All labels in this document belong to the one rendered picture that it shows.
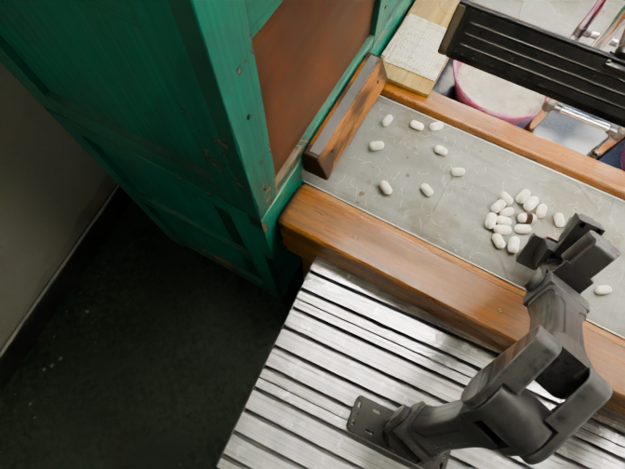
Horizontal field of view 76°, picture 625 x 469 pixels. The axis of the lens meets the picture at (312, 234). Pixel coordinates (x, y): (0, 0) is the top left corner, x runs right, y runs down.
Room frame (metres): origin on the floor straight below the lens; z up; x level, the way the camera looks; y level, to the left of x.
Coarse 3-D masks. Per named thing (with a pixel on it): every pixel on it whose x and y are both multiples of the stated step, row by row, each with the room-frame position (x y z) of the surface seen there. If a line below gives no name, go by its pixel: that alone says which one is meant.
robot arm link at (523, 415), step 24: (504, 384) 0.00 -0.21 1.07; (432, 408) -0.03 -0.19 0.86; (456, 408) -0.03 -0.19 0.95; (480, 408) -0.02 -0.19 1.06; (504, 408) -0.02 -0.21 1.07; (528, 408) -0.02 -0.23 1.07; (408, 432) -0.07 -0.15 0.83; (432, 432) -0.06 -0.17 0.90; (456, 432) -0.06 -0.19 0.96; (480, 432) -0.05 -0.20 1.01; (504, 432) -0.05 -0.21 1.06; (528, 432) -0.05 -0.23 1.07; (432, 456) -0.10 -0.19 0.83; (504, 456) -0.08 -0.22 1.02
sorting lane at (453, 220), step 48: (384, 144) 0.53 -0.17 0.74; (432, 144) 0.53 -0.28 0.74; (480, 144) 0.53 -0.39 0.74; (336, 192) 0.41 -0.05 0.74; (480, 192) 0.41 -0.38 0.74; (576, 192) 0.41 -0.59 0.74; (432, 240) 0.29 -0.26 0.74; (480, 240) 0.29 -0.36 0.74; (624, 240) 0.29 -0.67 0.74; (624, 288) 0.18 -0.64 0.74; (624, 336) 0.09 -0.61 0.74
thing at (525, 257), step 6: (534, 234) 0.27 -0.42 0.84; (528, 240) 0.26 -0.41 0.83; (534, 240) 0.26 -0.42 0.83; (540, 240) 0.26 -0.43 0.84; (528, 246) 0.25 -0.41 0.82; (534, 246) 0.25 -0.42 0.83; (522, 252) 0.24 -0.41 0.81; (528, 252) 0.24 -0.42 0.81; (516, 258) 0.23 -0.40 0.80; (522, 258) 0.23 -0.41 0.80; (528, 258) 0.23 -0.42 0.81; (534, 258) 0.23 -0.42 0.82; (522, 264) 0.22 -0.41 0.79; (528, 264) 0.22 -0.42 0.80; (534, 264) 0.21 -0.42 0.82; (540, 264) 0.20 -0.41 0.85; (534, 270) 0.21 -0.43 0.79
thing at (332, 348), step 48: (336, 288) 0.20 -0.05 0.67; (288, 336) 0.10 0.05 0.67; (336, 336) 0.10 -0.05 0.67; (384, 336) 0.10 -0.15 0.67; (432, 336) 0.10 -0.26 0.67; (288, 384) 0.01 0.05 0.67; (336, 384) 0.01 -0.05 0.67; (384, 384) 0.00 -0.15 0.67; (432, 384) 0.00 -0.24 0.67; (240, 432) -0.08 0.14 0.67; (288, 432) -0.08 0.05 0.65; (336, 432) -0.08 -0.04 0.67; (576, 432) -0.08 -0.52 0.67; (624, 432) -0.09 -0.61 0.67
